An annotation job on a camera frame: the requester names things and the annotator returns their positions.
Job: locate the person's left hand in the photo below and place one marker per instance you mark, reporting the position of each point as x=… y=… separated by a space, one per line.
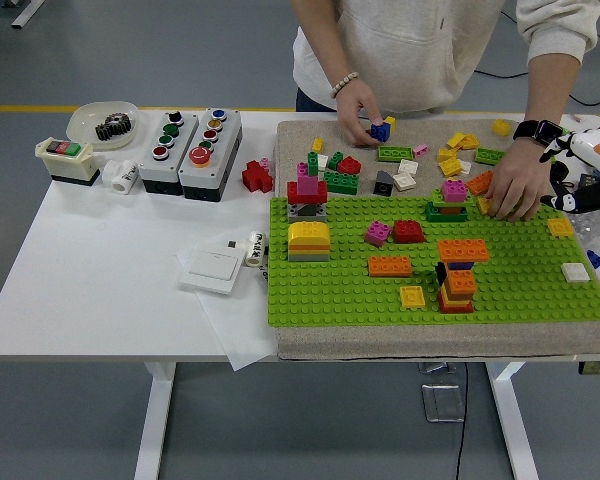
x=522 y=175

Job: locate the person's right hand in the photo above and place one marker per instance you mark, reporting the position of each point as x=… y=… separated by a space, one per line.
x=355 y=110

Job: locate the blue square brick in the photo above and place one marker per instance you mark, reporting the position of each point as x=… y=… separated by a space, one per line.
x=381 y=132

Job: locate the yellow square brick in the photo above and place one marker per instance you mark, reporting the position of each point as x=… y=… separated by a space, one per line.
x=450 y=166
x=483 y=205
x=391 y=121
x=446 y=154
x=412 y=296
x=471 y=141
x=456 y=140
x=560 y=227

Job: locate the small pink brick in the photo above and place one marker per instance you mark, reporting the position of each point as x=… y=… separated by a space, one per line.
x=420 y=150

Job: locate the person's right forearm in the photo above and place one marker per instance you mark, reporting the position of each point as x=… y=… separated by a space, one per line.
x=325 y=45

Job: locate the person's left forearm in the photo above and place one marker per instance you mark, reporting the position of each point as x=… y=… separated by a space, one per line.
x=550 y=90

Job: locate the green toy baseplate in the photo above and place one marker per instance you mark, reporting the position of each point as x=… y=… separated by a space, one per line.
x=340 y=300

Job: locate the black printed device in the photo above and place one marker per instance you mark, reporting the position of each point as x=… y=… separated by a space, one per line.
x=592 y=178

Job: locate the lime long plate brick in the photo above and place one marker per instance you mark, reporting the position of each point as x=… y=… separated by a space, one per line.
x=395 y=152
x=487 y=156

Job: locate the orange long brick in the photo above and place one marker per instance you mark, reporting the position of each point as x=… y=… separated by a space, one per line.
x=389 y=266
x=462 y=250
x=477 y=184

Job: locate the black wristwatch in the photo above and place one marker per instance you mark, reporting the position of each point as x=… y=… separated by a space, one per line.
x=535 y=130

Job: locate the small yellow brick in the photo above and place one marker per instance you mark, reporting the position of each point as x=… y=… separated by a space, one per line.
x=318 y=144

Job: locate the yellow narrow brick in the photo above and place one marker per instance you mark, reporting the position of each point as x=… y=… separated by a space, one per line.
x=500 y=127

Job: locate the small green brick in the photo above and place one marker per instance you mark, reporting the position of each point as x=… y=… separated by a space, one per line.
x=335 y=160

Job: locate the small white brick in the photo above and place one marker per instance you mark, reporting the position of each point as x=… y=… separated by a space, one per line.
x=323 y=160
x=465 y=166

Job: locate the tall green brick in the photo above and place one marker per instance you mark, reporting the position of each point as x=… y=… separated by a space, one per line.
x=313 y=164

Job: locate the magenta square brick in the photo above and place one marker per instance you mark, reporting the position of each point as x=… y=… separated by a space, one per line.
x=378 y=234
x=454 y=191

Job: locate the white square brick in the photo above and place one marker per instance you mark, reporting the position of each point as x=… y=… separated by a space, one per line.
x=408 y=166
x=404 y=181
x=575 y=272

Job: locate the clear plastic wrap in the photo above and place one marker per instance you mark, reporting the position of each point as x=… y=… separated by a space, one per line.
x=597 y=230

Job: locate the black sloped brick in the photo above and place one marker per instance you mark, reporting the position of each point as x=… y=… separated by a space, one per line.
x=382 y=186

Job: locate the person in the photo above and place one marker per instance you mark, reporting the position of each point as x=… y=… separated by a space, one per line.
x=405 y=45

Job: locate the wide red brick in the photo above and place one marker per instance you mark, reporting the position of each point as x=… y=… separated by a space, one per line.
x=322 y=192

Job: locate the tall pink brick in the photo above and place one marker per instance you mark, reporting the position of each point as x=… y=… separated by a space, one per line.
x=307 y=186

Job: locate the dark green long brick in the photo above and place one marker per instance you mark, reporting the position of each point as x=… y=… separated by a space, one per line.
x=432 y=215

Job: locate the tiny pink brick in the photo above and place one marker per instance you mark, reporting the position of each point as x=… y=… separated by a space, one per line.
x=265 y=162

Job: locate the small blue brick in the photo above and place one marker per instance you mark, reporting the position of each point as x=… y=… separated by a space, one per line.
x=595 y=258

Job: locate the purple brick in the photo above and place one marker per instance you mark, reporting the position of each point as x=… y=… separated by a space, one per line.
x=460 y=266

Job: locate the red cross-shaped brick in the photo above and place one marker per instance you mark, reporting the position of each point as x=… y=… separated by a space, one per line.
x=255 y=176

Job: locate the grey arch brick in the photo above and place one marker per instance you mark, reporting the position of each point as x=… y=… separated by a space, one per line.
x=294 y=216

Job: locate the orange square brick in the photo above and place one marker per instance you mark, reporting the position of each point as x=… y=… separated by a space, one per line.
x=461 y=282

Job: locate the red sloped brick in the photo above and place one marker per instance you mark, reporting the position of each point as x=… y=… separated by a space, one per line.
x=408 y=232

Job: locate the yellow rounded brick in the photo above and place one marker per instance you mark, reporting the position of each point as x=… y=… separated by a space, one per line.
x=307 y=231

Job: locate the thin orange plate brick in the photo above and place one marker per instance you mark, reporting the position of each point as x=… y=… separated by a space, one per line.
x=307 y=246

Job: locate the yellow base brick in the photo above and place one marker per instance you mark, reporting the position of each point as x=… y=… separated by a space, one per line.
x=443 y=298

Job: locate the red base brick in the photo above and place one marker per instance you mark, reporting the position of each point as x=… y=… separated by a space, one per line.
x=455 y=308

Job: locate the grey base brick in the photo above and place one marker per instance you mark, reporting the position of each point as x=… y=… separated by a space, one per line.
x=307 y=256

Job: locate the grey emergency-stop control box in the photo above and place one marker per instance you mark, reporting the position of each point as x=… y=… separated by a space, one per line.
x=207 y=180

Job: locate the white labelled tube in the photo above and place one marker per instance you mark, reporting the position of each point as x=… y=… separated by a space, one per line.
x=254 y=250

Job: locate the small white tag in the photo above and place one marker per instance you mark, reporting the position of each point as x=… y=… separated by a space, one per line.
x=235 y=244

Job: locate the under-table control panel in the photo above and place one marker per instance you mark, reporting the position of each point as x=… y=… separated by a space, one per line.
x=599 y=368

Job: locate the grey four-button control box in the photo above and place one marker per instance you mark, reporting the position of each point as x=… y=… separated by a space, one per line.
x=150 y=172

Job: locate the metal floor socket plate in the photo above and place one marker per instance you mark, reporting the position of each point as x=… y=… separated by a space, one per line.
x=442 y=402

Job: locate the white pipe tee fitting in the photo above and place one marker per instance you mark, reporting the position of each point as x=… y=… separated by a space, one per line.
x=122 y=177

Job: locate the black metal gear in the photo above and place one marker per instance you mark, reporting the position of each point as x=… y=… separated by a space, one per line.
x=112 y=127

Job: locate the white table leg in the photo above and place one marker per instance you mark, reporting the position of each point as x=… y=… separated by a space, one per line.
x=512 y=420
x=155 y=420

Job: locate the white paper sheet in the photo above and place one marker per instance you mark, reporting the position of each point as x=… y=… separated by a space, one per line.
x=240 y=330

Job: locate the white plastic dish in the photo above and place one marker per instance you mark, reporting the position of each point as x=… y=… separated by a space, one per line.
x=82 y=122

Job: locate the white desk foot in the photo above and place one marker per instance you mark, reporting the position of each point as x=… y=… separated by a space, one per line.
x=28 y=12

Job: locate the metal floor bracket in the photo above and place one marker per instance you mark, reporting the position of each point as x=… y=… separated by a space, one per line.
x=437 y=368

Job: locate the white wall switch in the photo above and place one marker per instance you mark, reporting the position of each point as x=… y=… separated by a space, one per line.
x=212 y=270

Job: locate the cream red-green switch box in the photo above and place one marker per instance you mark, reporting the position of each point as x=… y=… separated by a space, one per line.
x=70 y=167

